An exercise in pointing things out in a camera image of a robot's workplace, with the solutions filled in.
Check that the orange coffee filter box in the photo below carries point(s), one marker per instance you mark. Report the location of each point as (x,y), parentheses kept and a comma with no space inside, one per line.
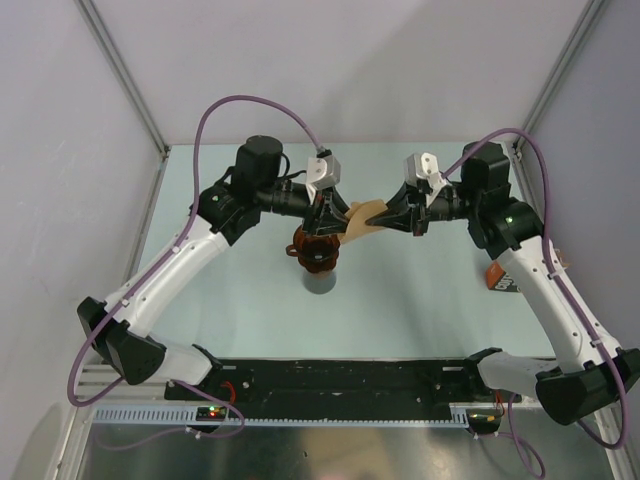
(497,279)

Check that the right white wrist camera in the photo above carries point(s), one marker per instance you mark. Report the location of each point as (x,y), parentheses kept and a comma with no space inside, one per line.
(421,171)

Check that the amber plastic coffee dripper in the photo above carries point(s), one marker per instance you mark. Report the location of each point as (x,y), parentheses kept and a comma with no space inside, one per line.
(316,254)

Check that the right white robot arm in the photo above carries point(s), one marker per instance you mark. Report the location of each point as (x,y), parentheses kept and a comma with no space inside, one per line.
(590,370)

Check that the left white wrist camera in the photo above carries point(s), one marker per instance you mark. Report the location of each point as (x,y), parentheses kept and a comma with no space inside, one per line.
(321,173)

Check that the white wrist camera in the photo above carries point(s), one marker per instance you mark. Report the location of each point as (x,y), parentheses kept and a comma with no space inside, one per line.
(321,173)
(421,171)

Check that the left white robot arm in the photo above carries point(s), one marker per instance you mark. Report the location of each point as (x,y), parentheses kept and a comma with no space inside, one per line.
(120,327)

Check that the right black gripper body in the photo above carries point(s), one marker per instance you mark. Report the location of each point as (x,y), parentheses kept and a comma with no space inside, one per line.
(418,213)

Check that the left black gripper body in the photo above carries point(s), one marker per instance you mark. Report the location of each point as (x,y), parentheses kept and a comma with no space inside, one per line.
(313,220)

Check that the grey glass carafe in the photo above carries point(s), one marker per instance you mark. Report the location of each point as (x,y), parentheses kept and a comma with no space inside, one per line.
(319,283)

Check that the brown paper coffee filter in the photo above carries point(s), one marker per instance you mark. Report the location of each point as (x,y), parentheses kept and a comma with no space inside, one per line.
(357,227)

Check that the black mounting base plate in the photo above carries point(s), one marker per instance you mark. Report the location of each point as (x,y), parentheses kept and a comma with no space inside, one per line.
(343,390)

